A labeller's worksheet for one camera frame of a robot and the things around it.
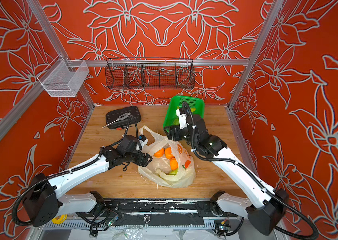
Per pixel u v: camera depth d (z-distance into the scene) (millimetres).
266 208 368
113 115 1058
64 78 917
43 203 394
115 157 571
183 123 613
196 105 1146
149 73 983
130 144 623
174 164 822
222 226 686
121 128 1036
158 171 815
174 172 795
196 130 501
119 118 1022
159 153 872
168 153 898
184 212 726
